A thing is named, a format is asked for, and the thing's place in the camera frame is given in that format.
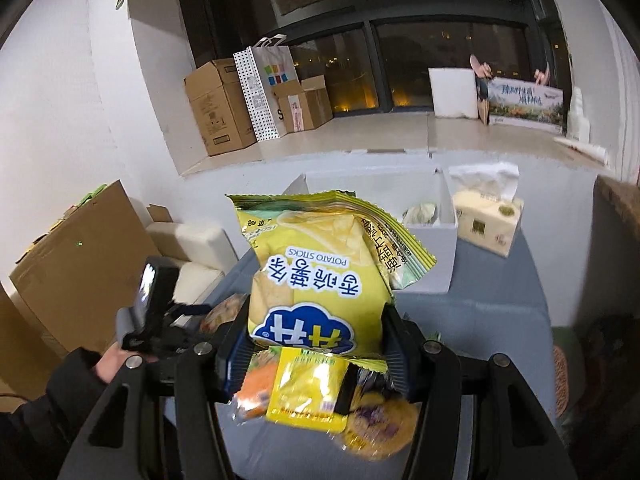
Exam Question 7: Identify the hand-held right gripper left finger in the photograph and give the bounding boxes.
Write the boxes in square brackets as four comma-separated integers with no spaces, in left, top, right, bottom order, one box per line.
[57,317,256,480]

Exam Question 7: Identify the large cardboard box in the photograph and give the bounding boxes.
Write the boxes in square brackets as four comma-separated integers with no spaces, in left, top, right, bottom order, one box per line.
[184,58,258,157]

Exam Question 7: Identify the printed picture box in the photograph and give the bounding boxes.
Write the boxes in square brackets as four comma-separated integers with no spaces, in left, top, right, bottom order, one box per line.
[470,55,566,135]

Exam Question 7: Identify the person's left hand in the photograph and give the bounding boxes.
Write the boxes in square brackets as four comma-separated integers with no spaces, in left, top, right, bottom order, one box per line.
[92,347,147,387]

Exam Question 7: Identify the cream tissue box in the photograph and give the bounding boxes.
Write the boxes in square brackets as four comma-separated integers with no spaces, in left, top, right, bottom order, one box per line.
[448,162,525,259]

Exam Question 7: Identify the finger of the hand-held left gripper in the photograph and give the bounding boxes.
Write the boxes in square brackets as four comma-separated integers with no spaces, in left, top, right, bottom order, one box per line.
[170,302,213,322]

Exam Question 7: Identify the green edged flat carton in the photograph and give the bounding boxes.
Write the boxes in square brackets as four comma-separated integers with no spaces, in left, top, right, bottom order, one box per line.
[15,184,108,261]

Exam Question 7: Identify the cream sofa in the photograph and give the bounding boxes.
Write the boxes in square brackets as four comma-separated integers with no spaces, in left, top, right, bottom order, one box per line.
[145,220,240,306]

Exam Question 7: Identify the small yellow snack packet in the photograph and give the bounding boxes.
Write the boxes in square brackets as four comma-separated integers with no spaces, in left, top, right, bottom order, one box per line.
[265,347,353,433]

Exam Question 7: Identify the purple cookie packet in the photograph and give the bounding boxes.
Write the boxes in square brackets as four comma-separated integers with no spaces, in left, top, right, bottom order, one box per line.
[334,360,421,461]

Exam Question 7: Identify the white foam board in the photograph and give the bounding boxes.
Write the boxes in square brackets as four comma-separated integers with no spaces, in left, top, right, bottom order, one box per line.
[428,67,478,119]

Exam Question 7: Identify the white shopping bag coloured squares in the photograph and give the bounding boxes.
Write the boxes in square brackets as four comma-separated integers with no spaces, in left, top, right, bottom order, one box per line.
[250,34,301,136]

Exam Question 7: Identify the white storage box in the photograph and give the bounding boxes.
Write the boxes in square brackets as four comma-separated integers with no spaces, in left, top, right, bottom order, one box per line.
[282,167,460,295]

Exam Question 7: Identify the round brown snack packet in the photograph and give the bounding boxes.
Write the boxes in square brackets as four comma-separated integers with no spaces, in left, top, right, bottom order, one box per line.
[200,294,249,333]

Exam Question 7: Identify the yellow green snack bag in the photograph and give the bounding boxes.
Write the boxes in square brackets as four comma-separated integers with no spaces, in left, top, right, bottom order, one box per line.
[345,195,438,291]

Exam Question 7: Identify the orange snack packet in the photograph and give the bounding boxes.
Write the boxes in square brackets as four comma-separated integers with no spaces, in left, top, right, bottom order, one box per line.
[232,352,281,423]

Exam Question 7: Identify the yellow potato stick bag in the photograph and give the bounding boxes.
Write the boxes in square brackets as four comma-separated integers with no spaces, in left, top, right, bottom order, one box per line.
[226,191,397,359]

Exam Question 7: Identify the small open cardboard box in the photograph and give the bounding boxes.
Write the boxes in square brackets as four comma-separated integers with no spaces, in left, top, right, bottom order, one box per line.
[271,75,334,132]

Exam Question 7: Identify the black framed window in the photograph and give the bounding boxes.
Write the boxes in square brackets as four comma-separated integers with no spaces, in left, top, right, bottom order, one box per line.
[172,0,571,116]

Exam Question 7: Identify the flat cardboard sheet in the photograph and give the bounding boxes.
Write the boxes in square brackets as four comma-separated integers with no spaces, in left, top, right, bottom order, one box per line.
[0,180,163,401]

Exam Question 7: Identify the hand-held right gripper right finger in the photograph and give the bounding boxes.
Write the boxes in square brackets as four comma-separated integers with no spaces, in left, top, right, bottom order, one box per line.
[382,305,581,480]

